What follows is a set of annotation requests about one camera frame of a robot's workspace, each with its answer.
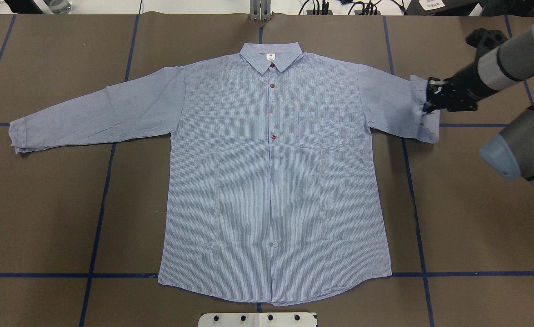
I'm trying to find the aluminium frame post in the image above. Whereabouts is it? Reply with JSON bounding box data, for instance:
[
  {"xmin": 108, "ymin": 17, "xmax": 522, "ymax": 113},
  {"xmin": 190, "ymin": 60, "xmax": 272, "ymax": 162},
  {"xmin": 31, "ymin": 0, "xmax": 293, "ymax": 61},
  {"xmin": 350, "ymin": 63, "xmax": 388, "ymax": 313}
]
[{"xmin": 250, "ymin": 0, "xmax": 272, "ymax": 21}]

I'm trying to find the black box with label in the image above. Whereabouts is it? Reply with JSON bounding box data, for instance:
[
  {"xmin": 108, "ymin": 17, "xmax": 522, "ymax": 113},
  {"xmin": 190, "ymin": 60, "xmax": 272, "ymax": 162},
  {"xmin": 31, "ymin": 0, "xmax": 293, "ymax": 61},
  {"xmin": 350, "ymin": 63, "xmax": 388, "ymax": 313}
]
[{"xmin": 404, "ymin": 0, "xmax": 479, "ymax": 16}]

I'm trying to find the black cable bundle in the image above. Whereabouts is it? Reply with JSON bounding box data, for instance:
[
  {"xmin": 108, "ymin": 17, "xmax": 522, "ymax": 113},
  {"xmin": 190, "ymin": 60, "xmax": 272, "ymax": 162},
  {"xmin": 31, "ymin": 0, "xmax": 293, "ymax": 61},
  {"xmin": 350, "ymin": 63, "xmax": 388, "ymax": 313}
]
[{"xmin": 299, "ymin": 0, "xmax": 408, "ymax": 16}]

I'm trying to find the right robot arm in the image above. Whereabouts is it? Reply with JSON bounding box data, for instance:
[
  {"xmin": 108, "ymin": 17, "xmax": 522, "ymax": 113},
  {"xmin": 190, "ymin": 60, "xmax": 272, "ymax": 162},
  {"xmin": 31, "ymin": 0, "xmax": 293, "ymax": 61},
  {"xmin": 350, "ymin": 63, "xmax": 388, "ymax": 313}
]
[{"xmin": 424, "ymin": 23, "xmax": 534, "ymax": 188}]

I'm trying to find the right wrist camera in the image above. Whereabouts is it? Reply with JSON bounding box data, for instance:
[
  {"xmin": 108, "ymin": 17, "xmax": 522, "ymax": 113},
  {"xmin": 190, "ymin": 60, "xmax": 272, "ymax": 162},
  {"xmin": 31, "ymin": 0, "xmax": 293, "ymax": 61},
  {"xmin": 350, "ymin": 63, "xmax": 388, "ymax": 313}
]
[{"xmin": 465, "ymin": 28, "xmax": 508, "ymax": 61}]

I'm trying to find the blue striped button shirt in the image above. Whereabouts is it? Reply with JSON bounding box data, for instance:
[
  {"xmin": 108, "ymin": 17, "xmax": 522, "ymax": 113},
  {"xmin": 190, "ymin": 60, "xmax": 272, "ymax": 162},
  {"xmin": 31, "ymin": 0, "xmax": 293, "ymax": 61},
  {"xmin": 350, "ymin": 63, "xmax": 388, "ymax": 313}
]
[{"xmin": 9, "ymin": 43, "xmax": 439, "ymax": 306}]

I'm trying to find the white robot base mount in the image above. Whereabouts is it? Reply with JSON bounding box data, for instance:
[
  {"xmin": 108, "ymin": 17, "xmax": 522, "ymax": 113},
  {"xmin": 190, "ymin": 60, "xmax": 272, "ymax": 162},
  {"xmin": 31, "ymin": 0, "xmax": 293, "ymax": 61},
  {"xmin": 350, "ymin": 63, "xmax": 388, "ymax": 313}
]
[{"xmin": 198, "ymin": 312, "xmax": 319, "ymax": 327}]

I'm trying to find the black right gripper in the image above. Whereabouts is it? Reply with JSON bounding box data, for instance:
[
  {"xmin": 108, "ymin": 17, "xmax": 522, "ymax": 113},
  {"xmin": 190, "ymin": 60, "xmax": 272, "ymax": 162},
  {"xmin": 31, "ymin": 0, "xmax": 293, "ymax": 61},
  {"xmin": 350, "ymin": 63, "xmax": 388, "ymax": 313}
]
[{"xmin": 422, "ymin": 78, "xmax": 478, "ymax": 113}]

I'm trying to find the clear water bottle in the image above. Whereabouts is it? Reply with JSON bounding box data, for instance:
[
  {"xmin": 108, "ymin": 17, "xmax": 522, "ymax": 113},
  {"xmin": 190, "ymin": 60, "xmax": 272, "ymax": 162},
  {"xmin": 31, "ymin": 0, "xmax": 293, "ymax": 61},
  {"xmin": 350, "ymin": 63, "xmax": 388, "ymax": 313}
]
[{"xmin": 43, "ymin": 0, "xmax": 72, "ymax": 15}]

